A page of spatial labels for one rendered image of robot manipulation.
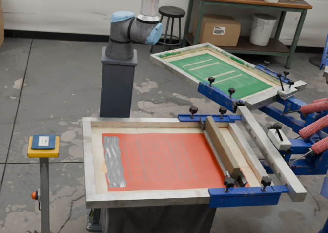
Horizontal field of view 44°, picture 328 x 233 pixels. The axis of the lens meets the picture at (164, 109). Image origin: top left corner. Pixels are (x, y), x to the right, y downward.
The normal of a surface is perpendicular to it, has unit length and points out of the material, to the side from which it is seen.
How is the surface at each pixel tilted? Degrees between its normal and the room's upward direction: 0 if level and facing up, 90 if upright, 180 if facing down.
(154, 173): 0
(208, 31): 89
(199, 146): 0
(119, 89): 90
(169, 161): 0
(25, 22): 90
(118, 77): 90
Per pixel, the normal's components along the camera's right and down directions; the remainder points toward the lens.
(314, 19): 0.19, 0.51
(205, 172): 0.13, -0.86
